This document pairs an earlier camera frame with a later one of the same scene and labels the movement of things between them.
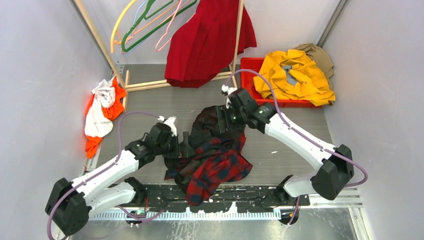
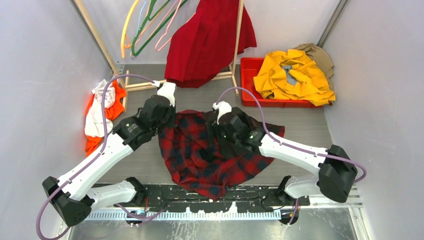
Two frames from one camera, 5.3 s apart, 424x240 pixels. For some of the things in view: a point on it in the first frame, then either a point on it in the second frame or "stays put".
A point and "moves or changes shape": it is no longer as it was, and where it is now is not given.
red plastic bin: x=247 y=81 stays put
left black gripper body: x=162 y=149 to x=168 y=122
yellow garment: x=310 y=85 stays put
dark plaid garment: x=220 y=158 moves or changes shape
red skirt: x=209 y=43 stays put
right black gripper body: x=234 y=119 to x=213 y=128
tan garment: x=322 y=60 stays put
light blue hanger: x=137 y=11 to x=139 y=23
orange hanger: x=119 y=35 to x=125 y=26
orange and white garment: x=106 y=103 stays put
